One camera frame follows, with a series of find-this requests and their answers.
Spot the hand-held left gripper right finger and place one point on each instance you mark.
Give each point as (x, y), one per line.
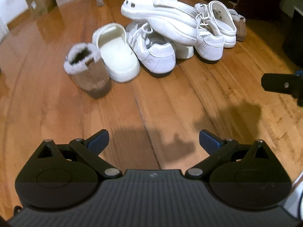
(209, 141)

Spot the tan fur-lined boot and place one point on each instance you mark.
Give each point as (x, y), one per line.
(94, 75)
(240, 26)

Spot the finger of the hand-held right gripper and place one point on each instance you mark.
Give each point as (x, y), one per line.
(279, 82)

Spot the white clog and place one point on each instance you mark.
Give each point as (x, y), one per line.
(161, 11)
(224, 19)

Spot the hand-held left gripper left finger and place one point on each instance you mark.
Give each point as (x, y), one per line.
(98, 141)

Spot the dark wooden cabinet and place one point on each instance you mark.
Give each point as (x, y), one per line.
(260, 0)

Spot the white lace-up sneaker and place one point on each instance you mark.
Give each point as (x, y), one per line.
(210, 45)
(153, 52)

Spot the closed cardboard box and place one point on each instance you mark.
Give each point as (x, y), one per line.
(40, 2)

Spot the black bin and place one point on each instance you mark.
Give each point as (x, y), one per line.
(293, 33)

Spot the cream embossed slide sandal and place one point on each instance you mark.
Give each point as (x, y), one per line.
(118, 54)
(182, 50)

